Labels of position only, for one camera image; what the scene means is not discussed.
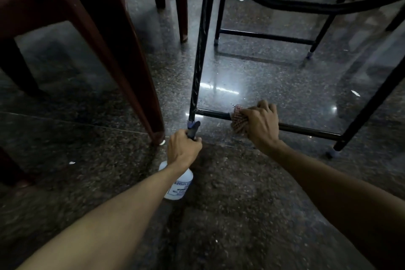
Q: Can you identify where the white spray bottle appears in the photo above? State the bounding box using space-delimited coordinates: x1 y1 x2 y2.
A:
158 120 202 201

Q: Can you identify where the person's left forearm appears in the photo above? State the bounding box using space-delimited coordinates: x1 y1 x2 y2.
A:
17 161 192 270

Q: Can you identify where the person's left hand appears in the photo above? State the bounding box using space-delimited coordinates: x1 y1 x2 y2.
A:
167 129 203 170

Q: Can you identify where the red checkered cloth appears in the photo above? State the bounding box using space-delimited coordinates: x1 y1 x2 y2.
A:
230 105 251 135

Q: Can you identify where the person's right hand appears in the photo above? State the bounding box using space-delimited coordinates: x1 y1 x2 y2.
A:
239 100 281 154

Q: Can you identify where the person's right forearm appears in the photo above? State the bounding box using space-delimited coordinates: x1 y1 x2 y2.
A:
263 140 405 270

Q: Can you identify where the black metal frame chair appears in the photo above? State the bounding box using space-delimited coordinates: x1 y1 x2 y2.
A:
187 0 405 158
213 0 405 60

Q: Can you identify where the dark red plastic chair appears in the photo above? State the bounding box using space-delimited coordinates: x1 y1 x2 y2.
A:
0 0 166 186
147 0 189 43

